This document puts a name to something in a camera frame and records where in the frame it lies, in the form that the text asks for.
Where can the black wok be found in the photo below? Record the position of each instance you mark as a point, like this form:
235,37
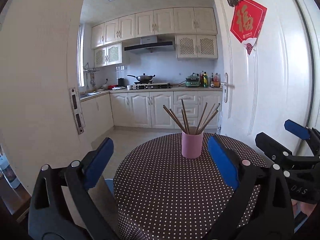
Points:
143,78

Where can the gas stove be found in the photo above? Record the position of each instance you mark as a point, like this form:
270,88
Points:
153,85

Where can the green electric cooker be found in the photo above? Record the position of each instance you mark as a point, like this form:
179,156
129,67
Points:
193,80

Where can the brown polka dot tablecloth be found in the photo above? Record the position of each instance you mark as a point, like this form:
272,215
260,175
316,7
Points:
160,194

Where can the red sauce bottle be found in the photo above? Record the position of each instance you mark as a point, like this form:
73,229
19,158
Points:
216,80

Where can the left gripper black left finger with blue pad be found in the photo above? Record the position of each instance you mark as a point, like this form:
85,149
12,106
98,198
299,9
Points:
49,215

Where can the white door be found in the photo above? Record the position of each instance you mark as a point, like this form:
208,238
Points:
279,80

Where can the wooden chopstick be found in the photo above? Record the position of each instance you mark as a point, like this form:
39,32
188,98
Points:
196,130
208,121
167,110
187,131
182,127
212,113

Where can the lower kitchen cabinets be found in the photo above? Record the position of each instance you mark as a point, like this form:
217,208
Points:
144,108

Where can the blue stool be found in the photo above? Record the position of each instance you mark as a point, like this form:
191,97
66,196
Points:
110,185

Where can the silver door handle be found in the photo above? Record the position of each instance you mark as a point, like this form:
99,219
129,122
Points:
227,90

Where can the range hood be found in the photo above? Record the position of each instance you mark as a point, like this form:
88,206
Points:
151,44

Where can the upper kitchen cabinets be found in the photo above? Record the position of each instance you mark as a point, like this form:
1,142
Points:
193,29

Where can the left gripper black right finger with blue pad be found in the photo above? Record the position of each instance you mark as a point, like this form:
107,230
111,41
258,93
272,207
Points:
260,207

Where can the kitchen cabinets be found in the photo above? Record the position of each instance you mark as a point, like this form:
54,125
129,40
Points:
193,29
144,108

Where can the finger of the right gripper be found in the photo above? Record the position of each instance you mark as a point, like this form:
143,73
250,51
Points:
310,135

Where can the wooden chopstick in cup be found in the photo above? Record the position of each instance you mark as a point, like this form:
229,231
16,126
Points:
196,130
212,113
167,110

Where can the red fu door decoration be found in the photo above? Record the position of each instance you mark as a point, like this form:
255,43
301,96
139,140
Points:
247,22

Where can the green bottle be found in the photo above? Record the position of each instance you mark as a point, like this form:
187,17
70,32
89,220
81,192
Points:
205,80

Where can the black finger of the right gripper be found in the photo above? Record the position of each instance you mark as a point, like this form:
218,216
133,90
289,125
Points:
282,156

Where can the pink utensil cup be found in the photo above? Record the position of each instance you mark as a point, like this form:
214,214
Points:
192,144

